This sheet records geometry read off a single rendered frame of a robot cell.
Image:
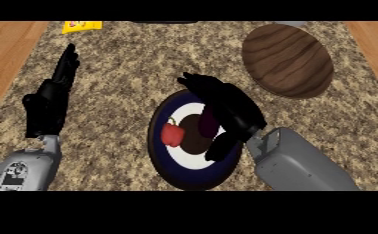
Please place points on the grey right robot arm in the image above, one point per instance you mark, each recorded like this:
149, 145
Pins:
295, 163

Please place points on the brown wooden bowl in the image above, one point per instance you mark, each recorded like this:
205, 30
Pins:
288, 60

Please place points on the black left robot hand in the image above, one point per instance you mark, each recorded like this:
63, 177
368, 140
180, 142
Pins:
49, 101

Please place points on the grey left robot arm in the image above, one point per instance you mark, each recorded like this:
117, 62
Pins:
29, 166

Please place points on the blue and white plate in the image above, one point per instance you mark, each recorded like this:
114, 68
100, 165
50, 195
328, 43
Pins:
186, 171

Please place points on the yellow packet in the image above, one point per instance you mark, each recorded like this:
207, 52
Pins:
81, 25

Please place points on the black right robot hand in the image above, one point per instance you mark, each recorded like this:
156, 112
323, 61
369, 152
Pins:
229, 103

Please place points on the dark purple eggplant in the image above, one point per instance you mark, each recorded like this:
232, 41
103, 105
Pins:
208, 123

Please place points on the red bell pepper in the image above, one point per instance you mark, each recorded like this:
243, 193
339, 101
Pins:
171, 135

